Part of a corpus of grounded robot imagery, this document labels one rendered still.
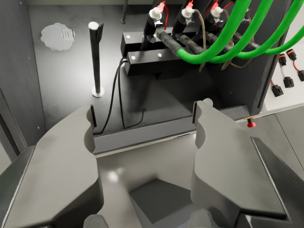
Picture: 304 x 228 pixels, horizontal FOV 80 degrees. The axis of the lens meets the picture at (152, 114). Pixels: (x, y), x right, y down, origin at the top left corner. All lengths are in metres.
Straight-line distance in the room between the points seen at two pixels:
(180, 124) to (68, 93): 0.36
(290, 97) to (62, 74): 0.76
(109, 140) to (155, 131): 0.13
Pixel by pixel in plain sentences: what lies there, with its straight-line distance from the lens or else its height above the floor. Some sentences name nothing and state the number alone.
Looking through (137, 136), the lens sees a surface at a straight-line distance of 0.49.
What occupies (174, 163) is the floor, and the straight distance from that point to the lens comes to 1.54.
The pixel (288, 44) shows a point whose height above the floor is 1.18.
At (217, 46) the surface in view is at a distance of 0.26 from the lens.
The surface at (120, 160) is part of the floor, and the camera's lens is 1.43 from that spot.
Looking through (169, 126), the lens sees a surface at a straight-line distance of 0.52.
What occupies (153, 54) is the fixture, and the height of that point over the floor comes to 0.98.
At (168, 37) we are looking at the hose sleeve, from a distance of 0.39.
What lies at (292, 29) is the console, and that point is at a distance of 0.80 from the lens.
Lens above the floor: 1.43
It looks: 70 degrees down
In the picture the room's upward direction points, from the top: 48 degrees clockwise
